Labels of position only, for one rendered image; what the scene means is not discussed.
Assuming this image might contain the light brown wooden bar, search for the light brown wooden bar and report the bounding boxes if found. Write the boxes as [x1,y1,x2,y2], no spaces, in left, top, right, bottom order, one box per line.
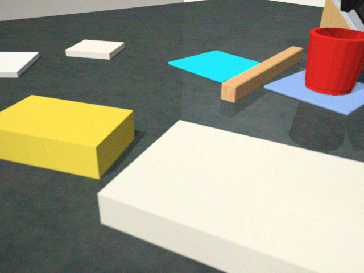
[221,46,303,102]

